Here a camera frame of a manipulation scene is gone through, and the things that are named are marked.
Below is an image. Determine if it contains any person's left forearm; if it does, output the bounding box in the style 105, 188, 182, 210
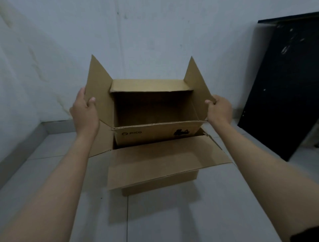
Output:
0, 132, 99, 242

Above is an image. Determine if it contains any person's right hand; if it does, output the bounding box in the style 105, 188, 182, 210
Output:
205, 94, 233, 126

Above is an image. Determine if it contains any brown cardboard box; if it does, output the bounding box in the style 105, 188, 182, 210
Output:
84, 55, 233, 197

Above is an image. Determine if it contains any person's left hand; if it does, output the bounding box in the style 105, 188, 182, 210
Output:
69, 87, 100, 139

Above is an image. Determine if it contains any black board panel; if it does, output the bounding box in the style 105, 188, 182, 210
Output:
237, 11, 319, 162

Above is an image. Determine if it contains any black sleeve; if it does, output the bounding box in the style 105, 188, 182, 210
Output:
290, 226, 319, 242

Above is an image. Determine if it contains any person's right forearm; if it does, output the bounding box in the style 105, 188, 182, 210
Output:
212, 119, 319, 242

